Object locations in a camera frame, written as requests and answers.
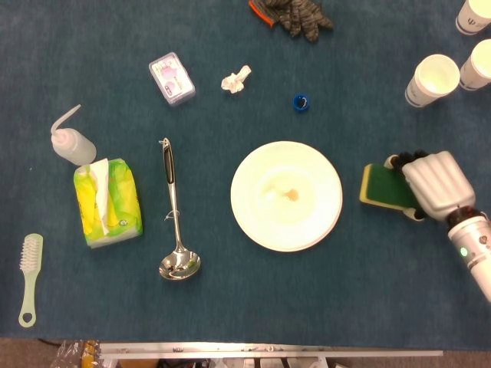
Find clear plastic card box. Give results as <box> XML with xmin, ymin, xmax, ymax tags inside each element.
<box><xmin>148</xmin><ymin>51</ymin><xmax>196</xmax><ymax>107</ymax></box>

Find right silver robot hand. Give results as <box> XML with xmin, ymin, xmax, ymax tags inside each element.
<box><xmin>384</xmin><ymin>149</ymin><xmax>477</xmax><ymax>223</ymax></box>

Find white paper cup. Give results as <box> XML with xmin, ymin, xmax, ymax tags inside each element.
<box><xmin>404</xmin><ymin>54</ymin><xmax>461</xmax><ymax>109</ymax></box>
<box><xmin>459</xmin><ymin>38</ymin><xmax>491</xmax><ymax>92</ymax></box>
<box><xmin>455</xmin><ymin>0</ymin><xmax>491</xmax><ymax>36</ymax></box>

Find pale green scrub brush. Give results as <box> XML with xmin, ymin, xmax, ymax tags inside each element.
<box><xmin>18</xmin><ymin>233</ymin><xmax>44</xmax><ymax>329</ymax></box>

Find translucent squeeze wash bottle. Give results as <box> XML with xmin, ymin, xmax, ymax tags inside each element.
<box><xmin>50</xmin><ymin>103</ymin><xmax>97</xmax><ymax>166</ymax></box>

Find grey striped work glove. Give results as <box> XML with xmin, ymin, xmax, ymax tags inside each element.
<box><xmin>248</xmin><ymin>0</ymin><xmax>334</xmax><ymax>42</ymax></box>

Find white round plate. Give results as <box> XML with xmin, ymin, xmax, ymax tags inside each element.
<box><xmin>230</xmin><ymin>140</ymin><xmax>344</xmax><ymax>253</ymax></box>

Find blue bottle cap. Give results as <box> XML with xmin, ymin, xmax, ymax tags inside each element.
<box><xmin>292</xmin><ymin>93</ymin><xmax>311</xmax><ymax>114</ymax></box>

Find green yellow tissue pack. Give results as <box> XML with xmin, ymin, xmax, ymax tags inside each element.
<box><xmin>73</xmin><ymin>156</ymin><xmax>144</xmax><ymax>249</ymax></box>

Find green yellow sponge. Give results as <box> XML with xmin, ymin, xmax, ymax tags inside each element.
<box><xmin>358</xmin><ymin>163</ymin><xmax>419</xmax><ymax>214</ymax></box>

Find clear crinkled plastic bag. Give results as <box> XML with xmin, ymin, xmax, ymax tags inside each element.
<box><xmin>49</xmin><ymin>339</ymin><xmax>101</xmax><ymax>368</ymax></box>

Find crumpled white tissue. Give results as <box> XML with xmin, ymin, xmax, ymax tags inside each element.
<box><xmin>220</xmin><ymin>64</ymin><xmax>253</xmax><ymax>94</ymax></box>

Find aluminium frame rail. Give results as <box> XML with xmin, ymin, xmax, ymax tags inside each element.
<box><xmin>98</xmin><ymin>342</ymin><xmax>444</xmax><ymax>361</ymax></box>

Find blue felt table cloth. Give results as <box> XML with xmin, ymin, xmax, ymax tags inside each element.
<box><xmin>0</xmin><ymin>0</ymin><xmax>491</xmax><ymax>352</ymax></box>

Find steel ladle black grip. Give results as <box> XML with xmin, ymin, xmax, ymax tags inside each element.
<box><xmin>158</xmin><ymin>137</ymin><xmax>202</xmax><ymax>281</ymax></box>

